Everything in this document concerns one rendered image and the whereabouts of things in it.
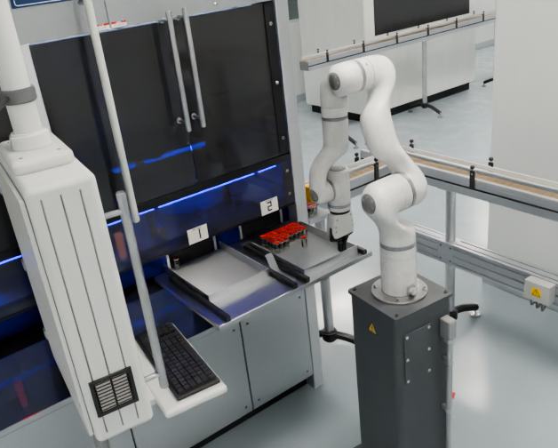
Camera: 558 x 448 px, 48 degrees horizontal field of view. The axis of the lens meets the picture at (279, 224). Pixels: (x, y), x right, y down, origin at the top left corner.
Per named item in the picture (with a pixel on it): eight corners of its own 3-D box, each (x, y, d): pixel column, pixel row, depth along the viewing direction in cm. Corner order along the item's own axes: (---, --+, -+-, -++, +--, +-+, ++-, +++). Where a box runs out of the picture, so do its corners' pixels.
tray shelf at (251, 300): (154, 281, 239) (153, 276, 239) (295, 221, 276) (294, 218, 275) (220, 331, 204) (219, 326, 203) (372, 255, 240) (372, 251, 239)
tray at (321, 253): (251, 249, 251) (251, 242, 249) (302, 228, 264) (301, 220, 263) (305, 278, 225) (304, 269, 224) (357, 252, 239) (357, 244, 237)
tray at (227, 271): (164, 272, 241) (163, 264, 240) (220, 248, 255) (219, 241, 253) (210, 304, 216) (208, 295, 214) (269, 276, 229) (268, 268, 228)
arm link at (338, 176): (335, 209, 222) (355, 201, 226) (333, 174, 216) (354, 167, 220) (321, 203, 228) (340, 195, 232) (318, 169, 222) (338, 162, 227)
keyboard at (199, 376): (134, 340, 215) (132, 333, 213) (171, 324, 220) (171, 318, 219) (178, 402, 182) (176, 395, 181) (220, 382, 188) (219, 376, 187)
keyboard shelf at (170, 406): (97, 356, 212) (95, 350, 211) (173, 326, 224) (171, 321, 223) (140, 433, 176) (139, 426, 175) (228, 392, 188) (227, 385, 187)
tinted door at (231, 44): (196, 183, 232) (169, 18, 207) (288, 151, 254) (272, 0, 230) (197, 183, 231) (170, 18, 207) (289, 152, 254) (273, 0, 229)
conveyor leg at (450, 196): (437, 319, 332) (437, 186, 300) (448, 313, 337) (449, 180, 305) (450, 326, 325) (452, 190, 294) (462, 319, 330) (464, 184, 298)
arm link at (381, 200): (424, 242, 205) (423, 174, 195) (382, 261, 196) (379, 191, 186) (397, 231, 214) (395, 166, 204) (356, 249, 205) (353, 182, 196)
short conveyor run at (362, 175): (296, 223, 278) (292, 191, 272) (275, 214, 290) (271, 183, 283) (402, 179, 314) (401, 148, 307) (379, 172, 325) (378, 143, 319)
